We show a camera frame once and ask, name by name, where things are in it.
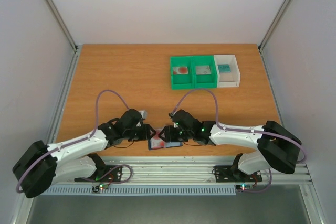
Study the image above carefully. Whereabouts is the grey card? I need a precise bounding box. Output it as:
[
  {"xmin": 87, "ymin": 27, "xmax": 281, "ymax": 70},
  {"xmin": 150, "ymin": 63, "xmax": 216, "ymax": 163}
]
[{"xmin": 196, "ymin": 65, "xmax": 212, "ymax": 75}]

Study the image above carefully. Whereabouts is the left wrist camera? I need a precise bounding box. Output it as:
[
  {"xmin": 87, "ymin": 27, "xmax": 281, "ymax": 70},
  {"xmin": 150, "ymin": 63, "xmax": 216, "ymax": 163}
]
[{"xmin": 136, "ymin": 110, "xmax": 148, "ymax": 127}]

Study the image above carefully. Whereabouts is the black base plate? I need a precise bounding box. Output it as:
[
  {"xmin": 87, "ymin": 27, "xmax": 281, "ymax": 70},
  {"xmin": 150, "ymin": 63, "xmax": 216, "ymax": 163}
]
[
  {"xmin": 74, "ymin": 165, "xmax": 122, "ymax": 183},
  {"xmin": 212, "ymin": 165, "xmax": 262, "ymax": 183}
]

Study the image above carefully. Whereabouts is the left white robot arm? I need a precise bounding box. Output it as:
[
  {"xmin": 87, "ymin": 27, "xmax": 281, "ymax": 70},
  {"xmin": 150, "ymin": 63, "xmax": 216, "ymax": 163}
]
[{"xmin": 12, "ymin": 109, "xmax": 156, "ymax": 198}]

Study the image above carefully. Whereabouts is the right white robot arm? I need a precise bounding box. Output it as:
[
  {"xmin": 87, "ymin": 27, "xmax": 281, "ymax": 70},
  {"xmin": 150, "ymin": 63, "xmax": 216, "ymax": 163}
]
[{"xmin": 158, "ymin": 110, "xmax": 302, "ymax": 180}]

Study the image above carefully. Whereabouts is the right circuit board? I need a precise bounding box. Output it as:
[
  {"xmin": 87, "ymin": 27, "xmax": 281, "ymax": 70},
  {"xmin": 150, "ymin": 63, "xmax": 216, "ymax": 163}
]
[{"xmin": 236, "ymin": 184, "xmax": 256, "ymax": 192}]

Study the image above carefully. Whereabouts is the dark blue card holder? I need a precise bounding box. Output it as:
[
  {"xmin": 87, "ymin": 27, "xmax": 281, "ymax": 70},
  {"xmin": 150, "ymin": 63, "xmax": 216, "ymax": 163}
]
[{"xmin": 148, "ymin": 128, "xmax": 183, "ymax": 151}]

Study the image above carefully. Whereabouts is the left green bin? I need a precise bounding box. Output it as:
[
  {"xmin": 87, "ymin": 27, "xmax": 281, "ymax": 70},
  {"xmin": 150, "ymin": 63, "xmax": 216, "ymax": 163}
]
[{"xmin": 170, "ymin": 56, "xmax": 194, "ymax": 90}]

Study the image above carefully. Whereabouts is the left circuit board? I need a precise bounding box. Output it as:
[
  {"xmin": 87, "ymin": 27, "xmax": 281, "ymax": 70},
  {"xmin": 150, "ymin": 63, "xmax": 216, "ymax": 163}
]
[{"xmin": 91, "ymin": 184, "xmax": 109, "ymax": 193}]

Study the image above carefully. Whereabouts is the left aluminium frame post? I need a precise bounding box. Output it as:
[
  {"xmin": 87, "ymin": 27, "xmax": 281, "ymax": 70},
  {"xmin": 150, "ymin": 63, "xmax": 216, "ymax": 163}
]
[{"xmin": 29, "ymin": 0, "xmax": 79, "ymax": 54}]

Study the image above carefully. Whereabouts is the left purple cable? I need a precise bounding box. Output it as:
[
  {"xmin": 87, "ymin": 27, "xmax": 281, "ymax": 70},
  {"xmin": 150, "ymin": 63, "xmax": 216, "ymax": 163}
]
[{"xmin": 16, "ymin": 90, "xmax": 129, "ymax": 194}]

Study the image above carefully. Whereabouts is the white bin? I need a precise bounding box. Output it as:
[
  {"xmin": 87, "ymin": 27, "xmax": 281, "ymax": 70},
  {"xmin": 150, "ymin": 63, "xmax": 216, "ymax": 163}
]
[{"xmin": 214, "ymin": 55, "xmax": 240, "ymax": 88}]

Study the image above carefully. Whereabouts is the circuit board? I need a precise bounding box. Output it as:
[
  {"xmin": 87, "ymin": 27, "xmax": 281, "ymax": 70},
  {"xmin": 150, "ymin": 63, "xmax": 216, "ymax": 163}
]
[
  {"xmin": 91, "ymin": 184, "xmax": 109, "ymax": 193},
  {"xmin": 236, "ymin": 184, "xmax": 256, "ymax": 192}
]

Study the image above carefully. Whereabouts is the right aluminium frame post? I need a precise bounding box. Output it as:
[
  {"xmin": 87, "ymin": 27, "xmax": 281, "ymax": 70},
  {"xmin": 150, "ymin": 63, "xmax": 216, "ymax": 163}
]
[{"xmin": 257, "ymin": 0, "xmax": 309, "ymax": 53}]

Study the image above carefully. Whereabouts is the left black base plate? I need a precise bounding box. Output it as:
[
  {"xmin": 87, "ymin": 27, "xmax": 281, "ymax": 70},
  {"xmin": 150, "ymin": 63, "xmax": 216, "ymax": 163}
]
[{"xmin": 74, "ymin": 165, "xmax": 122, "ymax": 183}]

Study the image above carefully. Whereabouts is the middle green bin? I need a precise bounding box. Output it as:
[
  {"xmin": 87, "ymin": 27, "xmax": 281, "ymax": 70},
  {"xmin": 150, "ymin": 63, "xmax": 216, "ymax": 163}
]
[{"xmin": 192, "ymin": 55, "xmax": 218, "ymax": 88}]

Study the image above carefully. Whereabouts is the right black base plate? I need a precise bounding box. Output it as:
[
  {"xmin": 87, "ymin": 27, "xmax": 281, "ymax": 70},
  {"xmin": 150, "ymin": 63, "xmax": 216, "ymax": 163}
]
[{"xmin": 212, "ymin": 165, "xmax": 262, "ymax": 183}]

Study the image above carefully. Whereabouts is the grey slotted cable duct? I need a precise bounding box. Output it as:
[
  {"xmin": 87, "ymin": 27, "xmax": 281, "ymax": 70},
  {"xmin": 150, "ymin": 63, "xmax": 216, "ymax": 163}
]
[{"xmin": 42, "ymin": 185, "xmax": 236, "ymax": 196}]

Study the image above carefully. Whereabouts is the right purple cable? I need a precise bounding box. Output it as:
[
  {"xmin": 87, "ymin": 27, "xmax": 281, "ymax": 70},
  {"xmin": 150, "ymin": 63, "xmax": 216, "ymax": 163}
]
[{"xmin": 172, "ymin": 88, "xmax": 309, "ymax": 163}]

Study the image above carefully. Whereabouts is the green bin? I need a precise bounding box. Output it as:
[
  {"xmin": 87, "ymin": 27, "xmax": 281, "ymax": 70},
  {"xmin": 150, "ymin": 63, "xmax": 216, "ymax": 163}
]
[
  {"xmin": 170, "ymin": 56, "xmax": 194, "ymax": 90},
  {"xmin": 192, "ymin": 55, "xmax": 218, "ymax": 88}
]

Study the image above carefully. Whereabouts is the aluminium front rail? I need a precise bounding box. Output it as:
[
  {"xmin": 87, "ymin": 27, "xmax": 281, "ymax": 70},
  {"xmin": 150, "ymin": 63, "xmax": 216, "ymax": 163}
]
[{"xmin": 23, "ymin": 155, "xmax": 313, "ymax": 186}]

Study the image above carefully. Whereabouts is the teal card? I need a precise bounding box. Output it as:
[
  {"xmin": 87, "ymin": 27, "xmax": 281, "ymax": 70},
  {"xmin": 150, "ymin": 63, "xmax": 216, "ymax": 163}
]
[{"xmin": 217, "ymin": 64, "xmax": 231, "ymax": 73}]

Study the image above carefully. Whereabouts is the purple cable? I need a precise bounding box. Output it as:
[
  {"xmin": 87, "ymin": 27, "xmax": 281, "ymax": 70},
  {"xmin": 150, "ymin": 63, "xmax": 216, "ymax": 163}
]
[
  {"xmin": 172, "ymin": 88, "xmax": 309, "ymax": 163},
  {"xmin": 16, "ymin": 90, "xmax": 129, "ymax": 194}
]

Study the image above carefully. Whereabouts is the red patterned card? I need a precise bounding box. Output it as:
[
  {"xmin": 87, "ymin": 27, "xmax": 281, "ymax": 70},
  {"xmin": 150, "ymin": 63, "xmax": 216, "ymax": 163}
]
[{"xmin": 173, "ymin": 66, "xmax": 188, "ymax": 75}]

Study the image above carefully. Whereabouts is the aluminium frame post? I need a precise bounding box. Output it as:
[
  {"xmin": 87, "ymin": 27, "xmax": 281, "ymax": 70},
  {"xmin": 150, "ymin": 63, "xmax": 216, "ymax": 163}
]
[
  {"xmin": 29, "ymin": 0, "xmax": 79, "ymax": 54},
  {"xmin": 257, "ymin": 0, "xmax": 309, "ymax": 53}
]

